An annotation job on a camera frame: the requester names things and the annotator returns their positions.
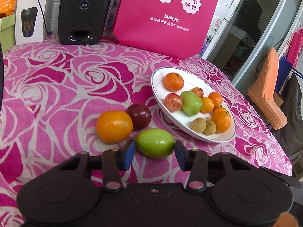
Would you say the dark red plum back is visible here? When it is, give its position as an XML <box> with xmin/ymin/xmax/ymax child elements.
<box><xmin>126</xmin><ymin>103</ymin><xmax>152</xmax><ymax>131</ymax></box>

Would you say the green apple back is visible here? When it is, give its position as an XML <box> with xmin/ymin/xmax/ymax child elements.
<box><xmin>180</xmin><ymin>91</ymin><xmax>202</xmax><ymax>116</ymax></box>

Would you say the green apple front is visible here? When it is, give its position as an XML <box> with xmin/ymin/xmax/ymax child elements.
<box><xmin>135</xmin><ymin>129</ymin><xmax>175</xmax><ymax>159</ymax></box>

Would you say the green apple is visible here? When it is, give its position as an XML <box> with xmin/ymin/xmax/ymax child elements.
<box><xmin>180</xmin><ymin>91</ymin><xmax>202</xmax><ymax>116</ymax></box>
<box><xmin>135</xmin><ymin>129</ymin><xmax>175</xmax><ymax>159</ymax></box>

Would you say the red peach on plate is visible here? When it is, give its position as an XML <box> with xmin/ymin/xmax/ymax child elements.
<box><xmin>164</xmin><ymin>93</ymin><xmax>183</xmax><ymax>112</ymax></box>

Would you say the black speaker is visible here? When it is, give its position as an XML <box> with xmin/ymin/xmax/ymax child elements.
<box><xmin>58</xmin><ymin>0</ymin><xmax>111</xmax><ymax>45</ymax></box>

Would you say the brown kiwi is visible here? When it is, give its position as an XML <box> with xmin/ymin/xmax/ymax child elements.
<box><xmin>191</xmin><ymin>117</ymin><xmax>206</xmax><ymax>133</ymax></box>
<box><xmin>204</xmin><ymin>120</ymin><xmax>217</xmax><ymax>136</ymax></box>

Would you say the green shoe box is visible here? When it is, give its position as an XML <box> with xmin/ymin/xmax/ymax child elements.
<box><xmin>0</xmin><ymin>14</ymin><xmax>15</xmax><ymax>53</ymax></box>

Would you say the person's left hand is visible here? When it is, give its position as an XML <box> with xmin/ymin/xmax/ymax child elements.
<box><xmin>273</xmin><ymin>212</ymin><xmax>299</xmax><ymax>227</ymax></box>

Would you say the orange tangerine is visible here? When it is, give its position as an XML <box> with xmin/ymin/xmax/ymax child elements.
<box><xmin>164</xmin><ymin>72</ymin><xmax>184</xmax><ymax>92</ymax></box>

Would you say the brown kiwi right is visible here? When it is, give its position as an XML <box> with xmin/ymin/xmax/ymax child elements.
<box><xmin>204</xmin><ymin>120</ymin><xmax>217</xmax><ymax>136</ymax></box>

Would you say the large orange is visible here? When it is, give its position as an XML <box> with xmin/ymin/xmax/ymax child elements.
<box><xmin>96</xmin><ymin>110</ymin><xmax>133</xmax><ymax>144</ymax></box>

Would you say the orange folded cloth chair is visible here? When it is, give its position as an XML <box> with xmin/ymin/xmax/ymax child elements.
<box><xmin>248</xmin><ymin>47</ymin><xmax>288</xmax><ymax>130</ymax></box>

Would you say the small yellow orange on plate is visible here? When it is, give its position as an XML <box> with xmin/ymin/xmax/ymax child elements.
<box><xmin>201</xmin><ymin>97</ymin><xmax>214</xmax><ymax>113</ymax></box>

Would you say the small red plum on plate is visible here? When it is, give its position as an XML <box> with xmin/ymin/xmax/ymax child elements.
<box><xmin>191</xmin><ymin>87</ymin><xmax>204</xmax><ymax>98</ymax></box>

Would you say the brown kiwi left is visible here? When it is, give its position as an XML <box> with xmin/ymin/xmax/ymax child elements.
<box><xmin>191</xmin><ymin>117</ymin><xmax>206</xmax><ymax>133</ymax></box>

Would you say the magenta tote bag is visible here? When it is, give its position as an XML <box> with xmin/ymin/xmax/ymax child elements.
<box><xmin>113</xmin><ymin>0</ymin><xmax>218</xmax><ymax>59</ymax></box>

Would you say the pink rose blanket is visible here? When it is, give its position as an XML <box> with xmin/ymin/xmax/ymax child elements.
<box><xmin>1</xmin><ymin>35</ymin><xmax>292</xmax><ymax>226</ymax></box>

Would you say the white ceramic plate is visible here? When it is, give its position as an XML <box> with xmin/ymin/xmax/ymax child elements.
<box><xmin>151</xmin><ymin>67</ymin><xmax>236</xmax><ymax>143</ymax></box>

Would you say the small orange at back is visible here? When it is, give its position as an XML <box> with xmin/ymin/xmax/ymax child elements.
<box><xmin>208</xmin><ymin>92</ymin><xmax>223</xmax><ymax>109</ymax></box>

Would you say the white cup box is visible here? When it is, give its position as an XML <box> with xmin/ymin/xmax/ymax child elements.
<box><xmin>15</xmin><ymin>0</ymin><xmax>47</xmax><ymax>45</ymax></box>

